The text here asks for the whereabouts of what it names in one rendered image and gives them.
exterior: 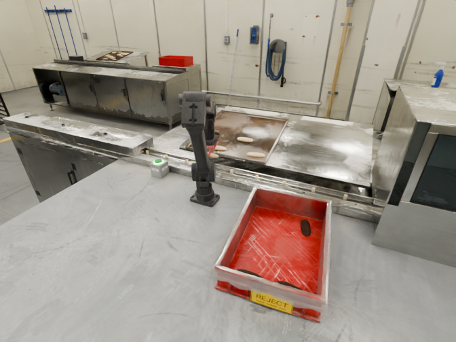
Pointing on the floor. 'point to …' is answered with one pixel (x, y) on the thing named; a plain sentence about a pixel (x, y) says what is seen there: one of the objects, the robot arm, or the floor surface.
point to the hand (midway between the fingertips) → (210, 153)
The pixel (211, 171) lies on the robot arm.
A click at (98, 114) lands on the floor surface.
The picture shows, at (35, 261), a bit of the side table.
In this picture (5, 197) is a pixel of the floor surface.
